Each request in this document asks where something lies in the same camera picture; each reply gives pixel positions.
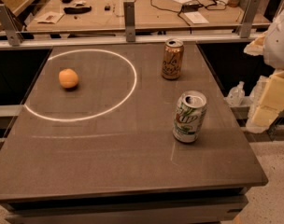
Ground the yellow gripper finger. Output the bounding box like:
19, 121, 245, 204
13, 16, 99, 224
244, 32, 267, 56
246, 70, 284, 133

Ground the left metal bracket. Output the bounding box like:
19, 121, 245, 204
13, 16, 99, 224
0, 4, 23, 46

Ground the orange LaCroix can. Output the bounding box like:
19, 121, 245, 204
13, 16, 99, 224
161, 38, 184, 79

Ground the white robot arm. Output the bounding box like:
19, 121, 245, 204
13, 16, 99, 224
244, 9, 284, 133

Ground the metal bracket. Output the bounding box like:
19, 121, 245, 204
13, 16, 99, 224
0, 4, 23, 46
123, 1, 135, 42
237, 0, 261, 38

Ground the clear bottle left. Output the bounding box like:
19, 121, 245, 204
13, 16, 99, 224
226, 81, 245, 106

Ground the black cable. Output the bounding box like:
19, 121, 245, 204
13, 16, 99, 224
149, 0, 228, 27

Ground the orange fruit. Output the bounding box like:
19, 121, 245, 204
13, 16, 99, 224
59, 69, 78, 89

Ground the black flat tool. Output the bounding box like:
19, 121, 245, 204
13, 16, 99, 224
64, 7, 92, 15

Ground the middle metal bracket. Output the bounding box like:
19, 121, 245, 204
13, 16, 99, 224
123, 1, 135, 42

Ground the black power adapter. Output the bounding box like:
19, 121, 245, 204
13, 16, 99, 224
182, 3, 200, 12

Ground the white paper card left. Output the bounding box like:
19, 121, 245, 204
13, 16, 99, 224
35, 11, 64, 24

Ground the wooden background desk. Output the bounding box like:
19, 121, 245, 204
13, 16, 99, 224
24, 0, 272, 34

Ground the green white 7up can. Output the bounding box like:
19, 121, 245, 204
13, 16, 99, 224
173, 91, 207, 143

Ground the white paper sheet right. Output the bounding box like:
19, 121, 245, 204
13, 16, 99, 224
185, 11, 208, 24

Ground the right metal bracket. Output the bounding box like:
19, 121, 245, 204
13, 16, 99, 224
237, 0, 261, 38

